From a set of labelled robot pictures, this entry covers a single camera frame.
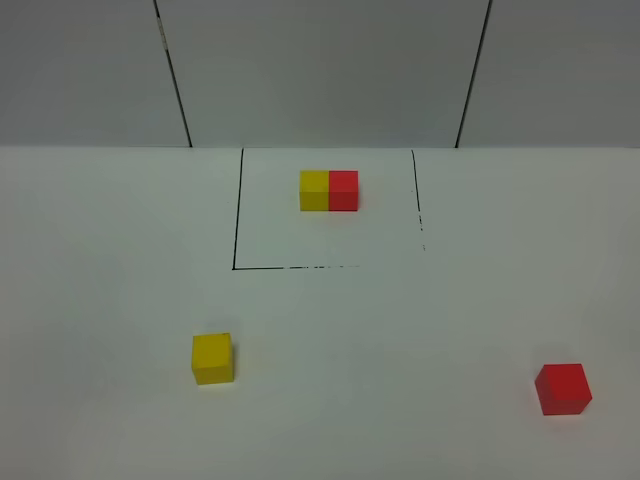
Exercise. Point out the yellow template block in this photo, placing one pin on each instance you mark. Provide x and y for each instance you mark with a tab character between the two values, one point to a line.
314	190

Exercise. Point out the red template block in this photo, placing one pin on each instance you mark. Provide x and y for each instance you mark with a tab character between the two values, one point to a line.
343	190

